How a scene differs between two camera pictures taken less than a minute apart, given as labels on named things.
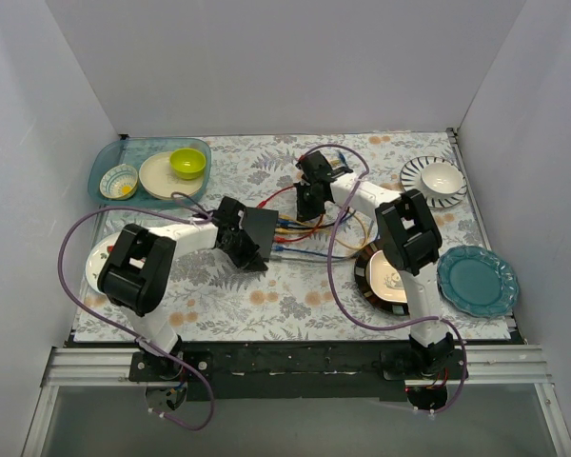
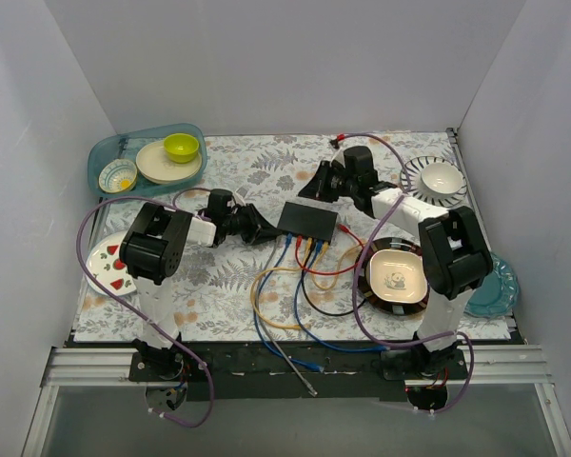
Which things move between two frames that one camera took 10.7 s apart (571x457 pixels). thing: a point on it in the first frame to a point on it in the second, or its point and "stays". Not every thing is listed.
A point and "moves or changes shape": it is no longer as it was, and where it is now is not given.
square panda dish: (384, 281) stays
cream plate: (158, 180) to (152, 163)
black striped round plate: (367, 291) stays
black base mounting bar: (297, 372) stays
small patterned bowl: (119, 182) stays
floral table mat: (300, 237) stays
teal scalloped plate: (477, 282) stays
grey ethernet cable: (280, 258) to (263, 330)
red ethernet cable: (282, 239) to (342, 228)
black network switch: (261, 225) moves or changes shape
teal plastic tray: (131, 151) to (126, 146)
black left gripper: (246, 248) to (253, 224)
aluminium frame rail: (101, 367) stays
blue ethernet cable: (283, 222) to (254, 314)
